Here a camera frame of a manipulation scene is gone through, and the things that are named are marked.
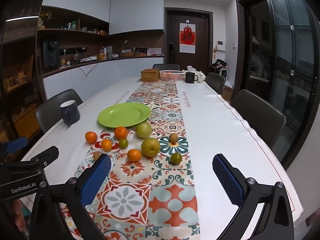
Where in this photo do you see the white tissue pack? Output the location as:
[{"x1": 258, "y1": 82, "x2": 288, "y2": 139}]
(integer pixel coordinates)
[{"x1": 183, "y1": 65, "x2": 206, "y2": 83}]

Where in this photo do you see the green plate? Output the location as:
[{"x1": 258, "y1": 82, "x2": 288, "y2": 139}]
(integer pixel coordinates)
[{"x1": 98, "y1": 102, "x2": 151, "y2": 128}]

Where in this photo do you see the yellow pear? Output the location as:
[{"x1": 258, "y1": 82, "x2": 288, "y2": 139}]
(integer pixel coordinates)
[{"x1": 141, "y1": 138, "x2": 160, "y2": 157}]

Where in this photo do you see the orange mandarin front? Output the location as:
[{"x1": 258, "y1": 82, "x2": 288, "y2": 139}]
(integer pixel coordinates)
[{"x1": 127, "y1": 149, "x2": 142, "y2": 162}]

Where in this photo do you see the green pear near plate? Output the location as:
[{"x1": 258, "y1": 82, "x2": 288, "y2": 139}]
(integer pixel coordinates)
[{"x1": 136, "y1": 122, "x2": 152, "y2": 139}]

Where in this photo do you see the left hand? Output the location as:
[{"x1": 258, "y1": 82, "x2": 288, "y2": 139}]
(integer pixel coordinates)
[{"x1": 8, "y1": 200, "x2": 26, "y2": 232}]

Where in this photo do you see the red door poster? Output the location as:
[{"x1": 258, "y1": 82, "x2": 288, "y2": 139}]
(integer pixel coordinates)
[{"x1": 179, "y1": 23, "x2": 196, "y2": 54}]

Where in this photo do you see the patterned table runner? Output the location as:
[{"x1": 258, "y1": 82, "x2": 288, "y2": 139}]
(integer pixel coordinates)
[{"x1": 55, "y1": 79, "x2": 200, "y2": 239}]

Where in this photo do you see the black mug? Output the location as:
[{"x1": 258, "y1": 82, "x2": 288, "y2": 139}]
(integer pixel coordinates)
[{"x1": 185, "y1": 72, "x2": 199, "y2": 83}]

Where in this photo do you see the woven wicker basket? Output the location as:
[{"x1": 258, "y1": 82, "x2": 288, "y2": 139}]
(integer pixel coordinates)
[{"x1": 140, "y1": 68, "x2": 160, "y2": 82}]

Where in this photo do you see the grey chair right far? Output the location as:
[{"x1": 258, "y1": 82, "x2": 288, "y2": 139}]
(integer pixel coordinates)
[{"x1": 204, "y1": 72, "x2": 226, "y2": 94}]

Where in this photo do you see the clear fruit container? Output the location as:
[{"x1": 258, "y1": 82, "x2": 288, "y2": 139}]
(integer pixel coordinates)
[{"x1": 159, "y1": 70, "x2": 185, "y2": 81}]

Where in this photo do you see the grey chair table end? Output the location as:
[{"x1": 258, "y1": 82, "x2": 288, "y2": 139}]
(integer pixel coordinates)
[{"x1": 152, "y1": 63, "x2": 180, "y2": 71}]

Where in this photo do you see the dark blue mug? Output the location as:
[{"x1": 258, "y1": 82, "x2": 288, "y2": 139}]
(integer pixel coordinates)
[{"x1": 60, "y1": 100, "x2": 80, "y2": 126}]

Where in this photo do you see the grey chair left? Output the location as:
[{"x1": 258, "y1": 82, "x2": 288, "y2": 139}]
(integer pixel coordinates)
[{"x1": 36, "y1": 89, "x2": 83, "y2": 133}]

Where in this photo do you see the white wall intercom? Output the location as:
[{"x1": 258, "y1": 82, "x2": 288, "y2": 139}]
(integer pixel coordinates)
[{"x1": 216, "y1": 41, "x2": 226, "y2": 51}]

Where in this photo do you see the grey chair right near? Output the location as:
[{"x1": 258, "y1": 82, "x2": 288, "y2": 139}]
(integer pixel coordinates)
[{"x1": 231, "y1": 89, "x2": 286, "y2": 148}]

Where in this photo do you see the brown kiwi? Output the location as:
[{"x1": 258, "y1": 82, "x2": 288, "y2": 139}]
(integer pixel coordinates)
[
  {"x1": 169, "y1": 133, "x2": 178, "y2": 143},
  {"x1": 93, "y1": 151, "x2": 101, "y2": 161}
]

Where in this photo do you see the orange mandarin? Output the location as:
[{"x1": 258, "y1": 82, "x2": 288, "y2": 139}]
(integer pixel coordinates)
[
  {"x1": 127, "y1": 149, "x2": 142, "y2": 162},
  {"x1": 85, "y1": 131, "x2": 98, "y2": 144},
  {"x1": 114, "y1": 126, "x2": 128, "y2": 140},
  {"x1": 101, "y1": 139, "x2": 112, "y2": 152}
]

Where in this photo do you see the small green fruit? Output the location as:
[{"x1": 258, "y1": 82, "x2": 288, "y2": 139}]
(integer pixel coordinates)
[
  {"x1": 170, "y1": 152, "x2": 182, "y2": 165},
  {"x1": 119, "y1": 138, "x2": 129, "y2": 149}
]

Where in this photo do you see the white tablecloth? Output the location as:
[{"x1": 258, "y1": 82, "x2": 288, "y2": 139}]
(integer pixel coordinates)
[{"x1": 25, "y1": 81, "x2": 303, "y2": 239}]

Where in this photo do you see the black coffee machine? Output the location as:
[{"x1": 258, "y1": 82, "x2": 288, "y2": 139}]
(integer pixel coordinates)
[{"x1": 43, "y1": 41, "x2": 60, "y2": 69}]

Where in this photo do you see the dark wooden door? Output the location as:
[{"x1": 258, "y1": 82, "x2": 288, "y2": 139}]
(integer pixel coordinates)
[{"x1": 164, "y1": 8, "x2": 213, "y2": 74}]

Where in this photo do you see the grey chair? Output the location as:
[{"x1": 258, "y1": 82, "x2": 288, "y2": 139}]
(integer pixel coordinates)
[
  {"x1": 204, "y1": 72, "x2": 226, "y2": 94},
  {"x1": 36, "y1": 89, "x2": 83, "y2": 133},
  {"x1": 231, "y1": 89, "x2": 286, "y2": 148}
]

